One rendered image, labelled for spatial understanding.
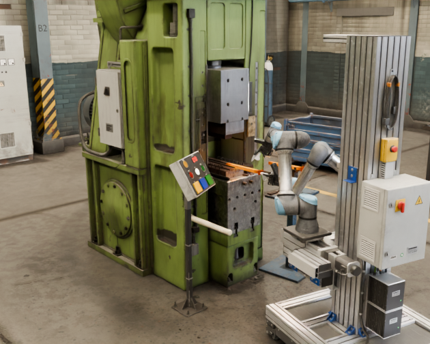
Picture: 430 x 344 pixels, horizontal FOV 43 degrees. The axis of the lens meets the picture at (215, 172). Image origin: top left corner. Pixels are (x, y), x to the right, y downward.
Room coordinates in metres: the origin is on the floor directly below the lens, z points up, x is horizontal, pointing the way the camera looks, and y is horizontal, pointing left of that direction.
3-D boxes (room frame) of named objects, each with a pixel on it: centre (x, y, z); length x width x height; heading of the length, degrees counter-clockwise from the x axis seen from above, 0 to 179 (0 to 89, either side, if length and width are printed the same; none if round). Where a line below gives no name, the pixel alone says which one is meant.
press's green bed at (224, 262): (4.37, -0.05, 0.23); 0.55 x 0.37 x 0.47; 42
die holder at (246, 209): (4.37, -0.05, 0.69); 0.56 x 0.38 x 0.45; 42
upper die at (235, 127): (4.33, -0.02, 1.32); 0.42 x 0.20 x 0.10; 42
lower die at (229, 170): (4.33, -0.02, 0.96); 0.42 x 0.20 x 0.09; 42
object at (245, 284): (4.14, -0.19, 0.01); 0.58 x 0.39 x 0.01; 132
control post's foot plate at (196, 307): (3.74, 0.20, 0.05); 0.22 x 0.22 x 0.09; 42
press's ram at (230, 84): (4.36, -0.05, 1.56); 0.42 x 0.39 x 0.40; 42
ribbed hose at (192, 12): (4.05, 0.16, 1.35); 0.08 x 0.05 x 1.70; 132
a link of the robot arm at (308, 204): (3.26, -0.58, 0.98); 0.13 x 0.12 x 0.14; 92
